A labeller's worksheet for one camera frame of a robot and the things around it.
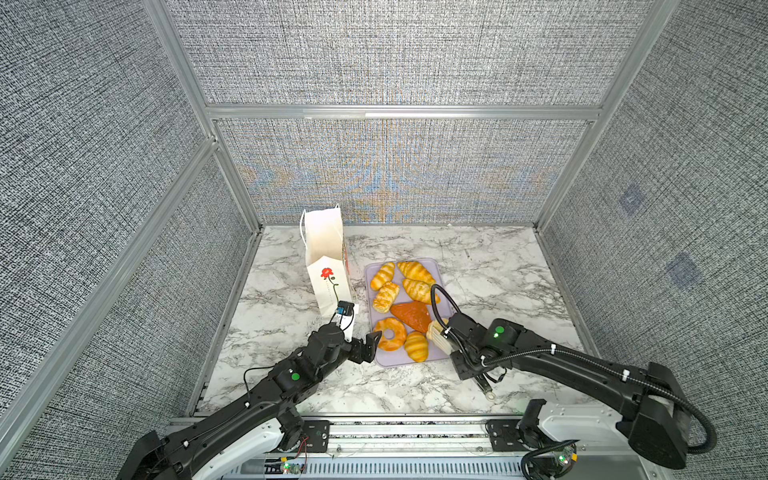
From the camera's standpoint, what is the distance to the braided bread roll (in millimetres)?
947

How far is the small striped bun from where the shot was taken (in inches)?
34.0

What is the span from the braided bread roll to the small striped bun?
12 cm

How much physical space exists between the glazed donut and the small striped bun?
20 millimetres

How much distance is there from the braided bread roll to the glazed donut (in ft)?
0.11

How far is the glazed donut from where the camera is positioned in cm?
88

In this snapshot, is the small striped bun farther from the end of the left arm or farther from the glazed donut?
the end of the left arm
